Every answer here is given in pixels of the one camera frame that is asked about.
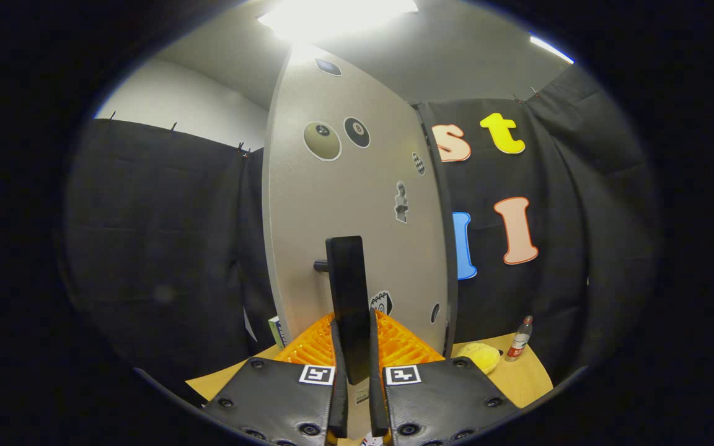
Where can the dark grey shoe cabinet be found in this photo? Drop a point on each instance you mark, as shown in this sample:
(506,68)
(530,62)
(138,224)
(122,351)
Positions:
(445,186)

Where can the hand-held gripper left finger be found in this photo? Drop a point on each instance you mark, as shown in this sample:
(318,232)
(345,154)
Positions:
(339,384)

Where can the clear bottle red label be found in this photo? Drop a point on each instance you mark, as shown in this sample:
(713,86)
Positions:
(520,339)

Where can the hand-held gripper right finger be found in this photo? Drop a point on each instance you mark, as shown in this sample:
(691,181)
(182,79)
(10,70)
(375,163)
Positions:
(377,396)

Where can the yellow plush toy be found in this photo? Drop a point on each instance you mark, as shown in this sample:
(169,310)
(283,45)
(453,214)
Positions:
(480,357)

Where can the narrow ceiling light strip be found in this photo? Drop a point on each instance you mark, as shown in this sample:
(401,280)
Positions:
(552,49)

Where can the grey shoe cabinet door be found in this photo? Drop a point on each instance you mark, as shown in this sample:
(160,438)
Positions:
(344,186)

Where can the black backdrop cloth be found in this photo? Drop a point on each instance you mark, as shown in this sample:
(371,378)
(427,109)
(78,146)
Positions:
(158,217)

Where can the large ceiling light panel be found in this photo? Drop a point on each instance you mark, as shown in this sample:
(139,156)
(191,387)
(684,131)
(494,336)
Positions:
(332,15)

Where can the green white book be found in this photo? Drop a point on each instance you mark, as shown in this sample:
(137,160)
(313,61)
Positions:
(276,331)

